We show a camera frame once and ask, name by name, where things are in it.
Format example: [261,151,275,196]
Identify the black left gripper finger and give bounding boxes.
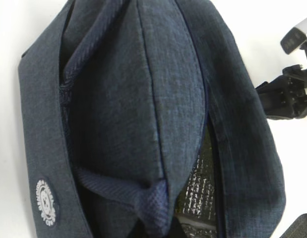
[280,213,307,238]

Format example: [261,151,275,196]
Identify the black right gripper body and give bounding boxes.
[256,64,307,120]

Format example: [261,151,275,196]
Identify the dark blue insulated lunch bag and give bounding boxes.
[18,0,286,238]

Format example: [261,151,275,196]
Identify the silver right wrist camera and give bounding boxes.
[280,17,307,55]

